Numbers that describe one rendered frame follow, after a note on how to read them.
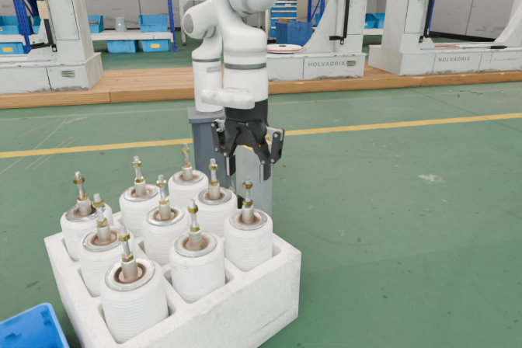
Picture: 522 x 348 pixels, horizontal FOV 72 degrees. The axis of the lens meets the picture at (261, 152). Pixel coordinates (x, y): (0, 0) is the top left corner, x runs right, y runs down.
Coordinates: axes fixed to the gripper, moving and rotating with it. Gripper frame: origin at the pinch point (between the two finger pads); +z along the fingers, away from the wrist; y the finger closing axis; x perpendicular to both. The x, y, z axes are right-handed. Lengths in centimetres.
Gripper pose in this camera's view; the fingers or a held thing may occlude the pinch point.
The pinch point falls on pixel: (247, 171)
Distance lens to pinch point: 66.2
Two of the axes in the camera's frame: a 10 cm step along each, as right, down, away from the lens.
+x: -4.5, 3.5, -8.2
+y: -9.0, -1.7, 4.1
